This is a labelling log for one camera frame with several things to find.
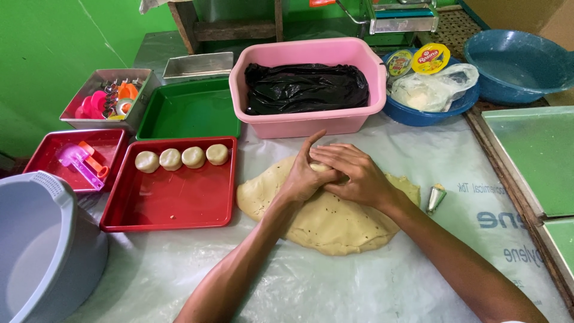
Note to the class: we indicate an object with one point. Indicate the small blue plastic bowl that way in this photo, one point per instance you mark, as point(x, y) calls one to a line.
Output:
point(421, 117)

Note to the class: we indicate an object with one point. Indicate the large red plastic tray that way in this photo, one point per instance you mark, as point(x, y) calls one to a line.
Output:
point(172, 197)

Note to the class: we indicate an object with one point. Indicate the heap of cookie cutters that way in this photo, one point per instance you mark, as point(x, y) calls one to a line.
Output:
point(107, 101)

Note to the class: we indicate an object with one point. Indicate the black plastic bag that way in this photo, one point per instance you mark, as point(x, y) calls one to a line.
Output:
point(305, 87)

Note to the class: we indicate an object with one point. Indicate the metal piping nozzle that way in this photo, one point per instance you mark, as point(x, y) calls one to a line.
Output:
point(435, 198)

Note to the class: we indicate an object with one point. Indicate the person's left hand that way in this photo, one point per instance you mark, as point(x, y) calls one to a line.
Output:
point(301, 179)

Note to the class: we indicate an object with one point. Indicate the large flat dough slab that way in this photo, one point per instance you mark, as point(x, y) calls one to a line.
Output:
point(332, 224)

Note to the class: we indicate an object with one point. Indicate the person's right fingers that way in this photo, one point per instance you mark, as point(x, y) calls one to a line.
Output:
point(334, 154)

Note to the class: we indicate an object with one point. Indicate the small dough ball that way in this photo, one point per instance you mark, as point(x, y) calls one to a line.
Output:
point(319, 167)

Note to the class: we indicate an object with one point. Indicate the clear plastic table sheet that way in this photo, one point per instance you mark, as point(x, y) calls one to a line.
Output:
point(179, 278)

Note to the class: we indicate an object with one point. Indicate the person's right hand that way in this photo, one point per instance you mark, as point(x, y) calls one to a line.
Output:
point(365, 179)

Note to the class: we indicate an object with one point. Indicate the purple plastic scoop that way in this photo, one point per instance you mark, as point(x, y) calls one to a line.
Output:
point(76, 157)

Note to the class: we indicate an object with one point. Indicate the orange plastic scoop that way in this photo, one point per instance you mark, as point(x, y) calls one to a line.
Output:
point(96, 165)

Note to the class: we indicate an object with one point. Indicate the round dough ball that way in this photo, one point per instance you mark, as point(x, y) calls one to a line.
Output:
point(170, 159)
point(193, 157)
point(217, 154)
point(146, 162)

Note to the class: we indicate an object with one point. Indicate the pink plastic tub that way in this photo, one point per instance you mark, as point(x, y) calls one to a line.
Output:
point(309, 123)

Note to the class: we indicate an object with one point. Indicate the woven rattan mat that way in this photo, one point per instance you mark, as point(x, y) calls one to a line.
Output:
point(453, 29)

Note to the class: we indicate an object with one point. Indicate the cardboard box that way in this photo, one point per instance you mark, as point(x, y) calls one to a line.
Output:
point(529, 13)

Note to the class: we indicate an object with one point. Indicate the metal dough roller machine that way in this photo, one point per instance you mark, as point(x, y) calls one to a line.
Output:
point(399, 18)

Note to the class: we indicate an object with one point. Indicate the clear plastic bag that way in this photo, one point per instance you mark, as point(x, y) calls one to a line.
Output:
point(430, 89)

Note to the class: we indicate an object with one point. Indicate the person's left fingers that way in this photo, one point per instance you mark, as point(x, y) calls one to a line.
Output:
point(308, 150)

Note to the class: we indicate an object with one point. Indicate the wooden stool frame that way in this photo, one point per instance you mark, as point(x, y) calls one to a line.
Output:
point(233, 29)

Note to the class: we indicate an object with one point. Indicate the rectangular metal baking pan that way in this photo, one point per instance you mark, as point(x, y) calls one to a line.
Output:
point(197, 67)

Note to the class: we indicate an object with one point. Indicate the large blue plastic basin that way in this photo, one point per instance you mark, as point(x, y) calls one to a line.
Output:
point(515, 67)

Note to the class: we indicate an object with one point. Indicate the large green baking sheet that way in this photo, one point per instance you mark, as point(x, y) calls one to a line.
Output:
point(533, 152)

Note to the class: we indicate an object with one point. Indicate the grey plastic basin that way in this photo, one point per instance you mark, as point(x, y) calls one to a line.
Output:
point(40, 251)

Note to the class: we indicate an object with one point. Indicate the small red plastic tray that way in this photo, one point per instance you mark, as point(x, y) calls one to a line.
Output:
point(49, 157)

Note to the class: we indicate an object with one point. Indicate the square metal tin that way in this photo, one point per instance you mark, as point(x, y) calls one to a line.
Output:
point(85, 96)

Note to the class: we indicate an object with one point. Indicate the green plastic tray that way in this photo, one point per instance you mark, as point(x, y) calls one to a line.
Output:
point(188, 110)

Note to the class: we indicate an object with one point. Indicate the yellow margarine sachet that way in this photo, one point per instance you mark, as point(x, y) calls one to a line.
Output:
point(430, 59)

